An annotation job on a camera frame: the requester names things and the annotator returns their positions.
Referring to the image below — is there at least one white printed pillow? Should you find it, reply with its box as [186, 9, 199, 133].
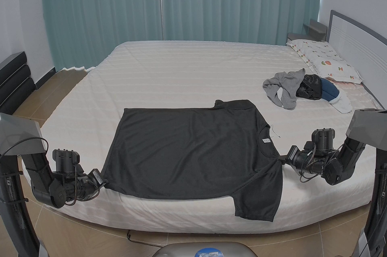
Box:
[286, 39, 364, 85]

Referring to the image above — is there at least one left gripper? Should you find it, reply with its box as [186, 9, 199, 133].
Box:
[78, 169, 109, 200]

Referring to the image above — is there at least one bed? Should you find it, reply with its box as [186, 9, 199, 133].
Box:
[30, 9, 387, 234]

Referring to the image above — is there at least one black T-shirt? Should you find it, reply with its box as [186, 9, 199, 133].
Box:
[101, 99, 283, 222]

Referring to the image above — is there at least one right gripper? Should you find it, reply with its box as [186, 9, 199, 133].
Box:
[277, 145, 313, 176]

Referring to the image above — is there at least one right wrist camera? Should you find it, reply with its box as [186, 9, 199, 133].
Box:
[303, 141, 317, 156]

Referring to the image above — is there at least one black chest of drawers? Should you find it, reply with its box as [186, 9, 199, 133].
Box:
[0, 51, 36, 116]

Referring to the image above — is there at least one grey garment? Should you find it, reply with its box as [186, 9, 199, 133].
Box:
[262, 68, 306, 110]

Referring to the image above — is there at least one black printed garment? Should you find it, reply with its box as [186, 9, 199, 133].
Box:
[296, 74, 323, 101]

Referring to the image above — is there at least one white garment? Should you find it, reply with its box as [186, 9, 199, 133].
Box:
[330, 91, 353, 114]

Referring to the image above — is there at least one dark blue garment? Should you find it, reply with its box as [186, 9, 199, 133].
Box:
[319, 78, 340, 104]

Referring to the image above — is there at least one black cable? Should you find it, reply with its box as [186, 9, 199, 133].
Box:
[0, 137, 49, 158]
[126, 229, 161, 249]

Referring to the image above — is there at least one grey bedside table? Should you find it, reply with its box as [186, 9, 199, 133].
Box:
[287, 19, 328, 45]

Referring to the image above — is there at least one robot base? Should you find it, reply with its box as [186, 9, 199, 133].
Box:
[151, 242, 254, 257]

